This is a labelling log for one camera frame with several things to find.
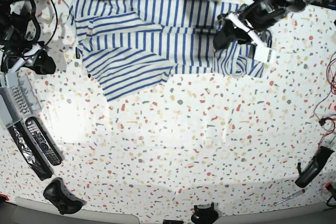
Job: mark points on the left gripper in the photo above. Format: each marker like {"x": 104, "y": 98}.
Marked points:
{"x": 258, "y": 17}

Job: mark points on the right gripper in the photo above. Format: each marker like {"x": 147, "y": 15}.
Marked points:
{"x": 36, "y": 58}

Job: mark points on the blue white striped t-shirt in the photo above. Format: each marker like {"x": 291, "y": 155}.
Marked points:
{"x": 130, "y": 45}

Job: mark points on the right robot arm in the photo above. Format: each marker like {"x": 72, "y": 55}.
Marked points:
{"x": 20, "y": 44}

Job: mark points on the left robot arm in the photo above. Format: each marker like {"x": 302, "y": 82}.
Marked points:
{"x": 291, "y": 6}

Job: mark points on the clear plastic bit case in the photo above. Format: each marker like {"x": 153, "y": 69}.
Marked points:
{"x": 18, "y": 102}

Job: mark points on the black tv remote control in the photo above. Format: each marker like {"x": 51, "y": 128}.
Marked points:
{"x": 43, "y": 141}

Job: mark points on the black foil wrapped bar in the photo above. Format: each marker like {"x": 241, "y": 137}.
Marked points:
{"x": 29, "y": 152}

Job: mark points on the black game controller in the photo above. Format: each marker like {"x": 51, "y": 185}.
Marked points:
{"x": 54, "y": 193}

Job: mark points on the black handheld grip device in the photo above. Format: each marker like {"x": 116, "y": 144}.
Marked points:
{"x": 314, "y": 167}

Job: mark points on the small tester screwdriver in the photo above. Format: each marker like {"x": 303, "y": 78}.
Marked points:
{"x": 290, "y": 197}

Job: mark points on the red black connector block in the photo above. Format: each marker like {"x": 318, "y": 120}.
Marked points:
{"x": 329, "y": 186}

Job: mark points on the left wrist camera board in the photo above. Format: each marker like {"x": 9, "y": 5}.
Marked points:
{"x": 264, "y": 54}

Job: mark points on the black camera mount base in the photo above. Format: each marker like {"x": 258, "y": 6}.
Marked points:
{"x": 204, "y": 215}

